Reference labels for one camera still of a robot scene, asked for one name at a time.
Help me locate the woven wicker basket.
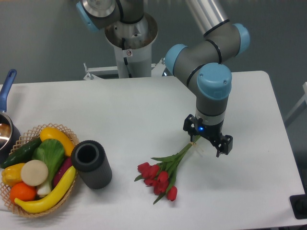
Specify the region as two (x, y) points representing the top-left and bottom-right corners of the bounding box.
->
(0, 123), (79, 218)

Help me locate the purple eggplant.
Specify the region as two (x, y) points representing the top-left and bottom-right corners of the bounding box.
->
(52, 158), (72, 188)

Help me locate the blue handled saucepan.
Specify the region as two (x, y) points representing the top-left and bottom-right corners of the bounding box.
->
(0, 69), (20, 163)

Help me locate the long yellow squash front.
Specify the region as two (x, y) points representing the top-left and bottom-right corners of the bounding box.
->
(14, 166), (76, 214)

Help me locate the beige round disc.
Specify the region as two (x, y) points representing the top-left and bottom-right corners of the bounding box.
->
(21, 160), (48, 186)

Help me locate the red tulip bouquet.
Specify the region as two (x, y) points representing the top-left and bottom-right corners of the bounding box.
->
(134, 135), (200, 204)

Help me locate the orange fruit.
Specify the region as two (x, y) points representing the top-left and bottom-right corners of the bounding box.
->
(10, 182), (36, 203)

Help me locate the yellow bell pepper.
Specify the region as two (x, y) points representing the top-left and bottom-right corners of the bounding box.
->
(1, 163), (25, 187)

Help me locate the green lettuce leaf vegetable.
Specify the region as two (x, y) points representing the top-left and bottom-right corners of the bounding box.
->
(32, 139), (65, 198)

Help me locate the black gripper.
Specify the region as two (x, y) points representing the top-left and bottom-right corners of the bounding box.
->
(183, 114), (233, 158)

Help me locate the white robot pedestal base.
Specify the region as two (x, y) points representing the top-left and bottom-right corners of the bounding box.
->
(84, 13), (170, 80)

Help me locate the white frame at right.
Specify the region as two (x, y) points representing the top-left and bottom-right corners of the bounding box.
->
(284, 82), (307, 127)

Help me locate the black cable on pedestal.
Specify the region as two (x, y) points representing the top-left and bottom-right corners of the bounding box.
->
(121, 37), (132, 78)

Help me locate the dark green cucumber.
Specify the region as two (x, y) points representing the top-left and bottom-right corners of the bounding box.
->
(0, 138), (42, 169)

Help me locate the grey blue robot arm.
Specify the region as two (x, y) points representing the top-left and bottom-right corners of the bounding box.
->
(76, 0), (250, 155)

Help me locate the dark grey ribbed vase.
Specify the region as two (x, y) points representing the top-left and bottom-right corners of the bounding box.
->
(71, 140), (112, 189)

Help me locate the yellow squash back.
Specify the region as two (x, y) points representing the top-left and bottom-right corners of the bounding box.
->
(40, 127), (74, 157)

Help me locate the black device at edge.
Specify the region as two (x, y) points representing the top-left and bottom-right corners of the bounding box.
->
(289, 194), (307, 219)

